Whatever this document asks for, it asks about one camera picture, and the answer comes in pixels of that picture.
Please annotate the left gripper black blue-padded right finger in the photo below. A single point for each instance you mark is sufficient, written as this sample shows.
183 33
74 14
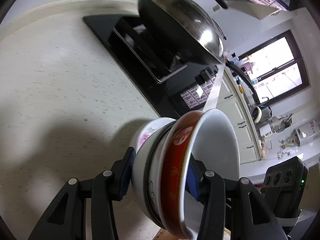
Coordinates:
228 204

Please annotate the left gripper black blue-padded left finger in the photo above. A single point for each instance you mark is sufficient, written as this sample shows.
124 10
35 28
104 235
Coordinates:
65 216

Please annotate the red banded bowl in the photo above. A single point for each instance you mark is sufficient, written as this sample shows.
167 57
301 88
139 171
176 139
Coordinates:
208 137

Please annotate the large white bowl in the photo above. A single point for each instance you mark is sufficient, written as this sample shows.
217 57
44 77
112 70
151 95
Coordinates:
142 141

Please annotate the small white bowl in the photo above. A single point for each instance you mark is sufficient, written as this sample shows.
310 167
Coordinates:
153 172

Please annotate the kitchen window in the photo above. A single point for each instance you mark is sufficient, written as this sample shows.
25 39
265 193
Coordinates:
278 68

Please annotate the white lower cabinets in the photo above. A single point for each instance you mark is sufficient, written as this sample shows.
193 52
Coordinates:
232 104

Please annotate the black gas stove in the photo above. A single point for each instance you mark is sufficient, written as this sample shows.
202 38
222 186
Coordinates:
171 85

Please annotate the black wok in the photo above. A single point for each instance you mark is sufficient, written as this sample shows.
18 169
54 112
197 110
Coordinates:
170 37

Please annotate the steel wok lid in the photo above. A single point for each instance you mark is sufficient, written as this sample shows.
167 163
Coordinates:
195 22

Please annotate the black camera device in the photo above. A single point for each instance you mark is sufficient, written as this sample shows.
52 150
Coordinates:
283 187

